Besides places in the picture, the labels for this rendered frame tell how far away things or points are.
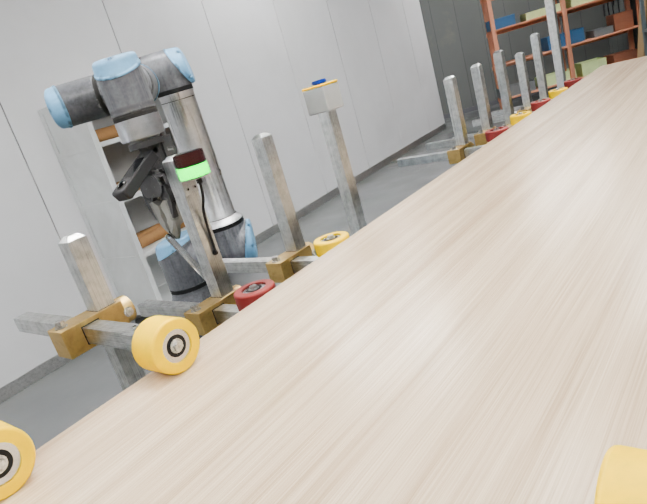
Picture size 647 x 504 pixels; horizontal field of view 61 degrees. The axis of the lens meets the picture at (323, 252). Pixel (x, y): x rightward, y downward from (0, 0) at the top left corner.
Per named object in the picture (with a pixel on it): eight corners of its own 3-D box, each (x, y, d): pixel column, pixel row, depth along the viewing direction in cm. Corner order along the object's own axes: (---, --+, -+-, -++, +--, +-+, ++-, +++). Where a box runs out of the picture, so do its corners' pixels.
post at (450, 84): (468, 204, 211) (442, 78, 197) (472, 201, 214) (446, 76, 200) (477, 203, 209) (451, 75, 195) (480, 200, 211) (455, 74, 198)
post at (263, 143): (308, 321, 139) (249, 136, 126) (316, 315, 142) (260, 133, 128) (319, 322, 137) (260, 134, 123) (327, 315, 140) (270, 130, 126)
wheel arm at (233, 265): (217, 276, 148) (212, 261, 147) (226, 270, 151) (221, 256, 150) (343, 276, 120) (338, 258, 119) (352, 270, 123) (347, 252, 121)
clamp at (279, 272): (269, 283, 131) (263, 263, 130) (304, 260, 141) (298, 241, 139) (288, 283, 127) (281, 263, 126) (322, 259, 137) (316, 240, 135)
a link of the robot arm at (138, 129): (130, 118, 104) (104, 127, 111) (139, 143, 106) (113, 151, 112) (166, 108, 111) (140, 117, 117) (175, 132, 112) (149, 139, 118)
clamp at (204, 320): (191, 334, 113) (182, 313, 112) (237, 304, 122) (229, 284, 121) (208, 336, 109) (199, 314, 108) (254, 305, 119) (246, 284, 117)
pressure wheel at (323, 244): (330, 294, 119) (315, 245, 116) (323, 283, 127) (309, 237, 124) (364, 282, 120) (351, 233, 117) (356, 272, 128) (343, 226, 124)
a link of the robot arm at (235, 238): (216, 265, 203) (139, 57, 177) (261, 251, 203) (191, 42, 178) (214, 280, 188) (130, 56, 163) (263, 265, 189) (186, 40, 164)
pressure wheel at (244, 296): (243, 348, 105) (223, 294, 102) (270, 327, 111) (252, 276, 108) (272, 352, 100) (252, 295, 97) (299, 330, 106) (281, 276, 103)
